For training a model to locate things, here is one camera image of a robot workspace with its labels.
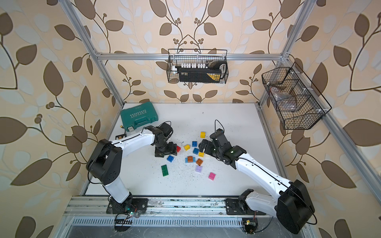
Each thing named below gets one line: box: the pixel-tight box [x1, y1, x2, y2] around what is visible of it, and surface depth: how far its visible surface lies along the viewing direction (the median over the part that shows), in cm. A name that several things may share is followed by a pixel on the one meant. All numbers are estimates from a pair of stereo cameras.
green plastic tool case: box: [120, 101, 159, 132], surface depth 110 cm
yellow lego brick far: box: [199, 131, 206, 139], surface depth 102 cm
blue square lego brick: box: [166, 155, 175, 163], surface depth 93 cm
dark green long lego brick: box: [160, 164, 170, 177], surface depth 88 cm
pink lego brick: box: [208, 172, 216, 181], surface depth 85 cm
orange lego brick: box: [195, 158, 204, 167], surface depth 91 cm
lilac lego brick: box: [195, 165, 203, 173], surface depth 88 cm
